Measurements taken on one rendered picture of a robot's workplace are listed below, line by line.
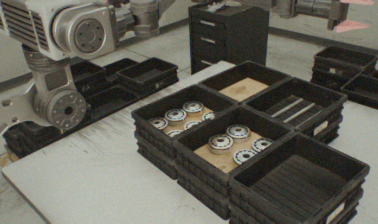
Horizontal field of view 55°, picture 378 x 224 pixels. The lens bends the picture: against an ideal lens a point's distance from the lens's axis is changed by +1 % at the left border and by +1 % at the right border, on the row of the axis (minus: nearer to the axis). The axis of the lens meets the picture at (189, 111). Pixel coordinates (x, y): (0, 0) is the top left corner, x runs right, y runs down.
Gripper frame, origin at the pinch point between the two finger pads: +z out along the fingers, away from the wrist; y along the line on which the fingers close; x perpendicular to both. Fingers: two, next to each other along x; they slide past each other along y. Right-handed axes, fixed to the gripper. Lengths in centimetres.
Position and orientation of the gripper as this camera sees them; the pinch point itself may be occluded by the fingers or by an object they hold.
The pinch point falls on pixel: (367, 15)
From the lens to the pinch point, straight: 113.5
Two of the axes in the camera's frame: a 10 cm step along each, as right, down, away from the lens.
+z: 7.3, 3.3, -6.0
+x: -6.8, 4.1, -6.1
